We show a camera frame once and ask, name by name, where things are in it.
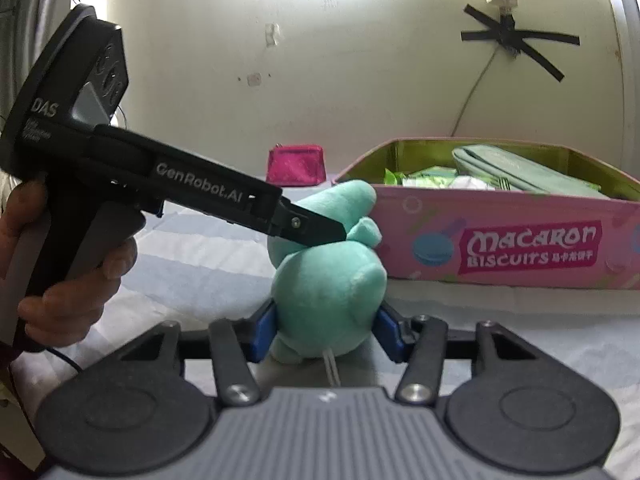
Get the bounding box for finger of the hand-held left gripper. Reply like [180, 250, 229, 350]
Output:
[270, 195, 347, 250]

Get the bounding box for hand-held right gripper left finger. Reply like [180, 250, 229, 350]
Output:
[120, 305, 278, 406]

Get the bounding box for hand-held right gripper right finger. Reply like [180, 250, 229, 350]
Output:
[375, 306, 533, 406]

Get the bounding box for mint green plush toy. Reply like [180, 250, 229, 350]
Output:
[266, 180, 388, 386]

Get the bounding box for green wipes packet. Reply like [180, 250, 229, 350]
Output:
[382, 166, 458, 188]

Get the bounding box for pink biscuit tin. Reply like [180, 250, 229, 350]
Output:
[332, 137, 640, 292]

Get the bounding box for mint green zip pouch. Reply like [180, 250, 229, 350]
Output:
[451, 145, 601, 196]

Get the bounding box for person's left hand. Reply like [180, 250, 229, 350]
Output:
[0, 180, 139, 351]

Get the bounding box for magenta pouch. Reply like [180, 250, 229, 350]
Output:
[265, 144, 327, 185]

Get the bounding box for black tape cross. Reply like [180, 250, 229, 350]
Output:
[460, 3, 581, 82]

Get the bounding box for metal framed glass door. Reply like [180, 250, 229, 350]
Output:
[597, 0, 640, 181]

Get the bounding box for grey wall cable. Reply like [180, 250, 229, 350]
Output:
[450, 47, 501, 138]

